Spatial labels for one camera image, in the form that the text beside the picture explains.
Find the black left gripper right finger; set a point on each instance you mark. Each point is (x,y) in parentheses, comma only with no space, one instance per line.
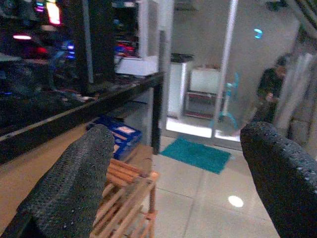
(284,178)

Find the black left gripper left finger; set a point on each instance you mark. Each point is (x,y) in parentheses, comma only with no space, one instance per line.
(71,178)

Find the wooden slatted rack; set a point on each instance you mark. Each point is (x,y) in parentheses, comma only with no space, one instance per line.
(128,193)

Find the black metal shelf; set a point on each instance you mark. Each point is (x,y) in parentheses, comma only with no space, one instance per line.
(74,111)

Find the blue cardboard box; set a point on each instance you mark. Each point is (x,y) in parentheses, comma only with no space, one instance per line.
(128,134)

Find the teal floor mat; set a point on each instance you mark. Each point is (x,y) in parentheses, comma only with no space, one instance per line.
(198,153)

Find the person in dark clothes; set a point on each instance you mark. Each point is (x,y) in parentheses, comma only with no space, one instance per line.
(270,84)

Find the white shelf cart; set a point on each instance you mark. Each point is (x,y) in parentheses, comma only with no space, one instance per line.
(204,79)

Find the white box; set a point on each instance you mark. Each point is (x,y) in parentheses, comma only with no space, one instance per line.
(136,65)

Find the black tall case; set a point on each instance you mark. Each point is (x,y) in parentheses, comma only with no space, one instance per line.
(99,44)

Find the silver glass door frame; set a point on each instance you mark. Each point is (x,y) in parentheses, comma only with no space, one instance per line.
(226,49)

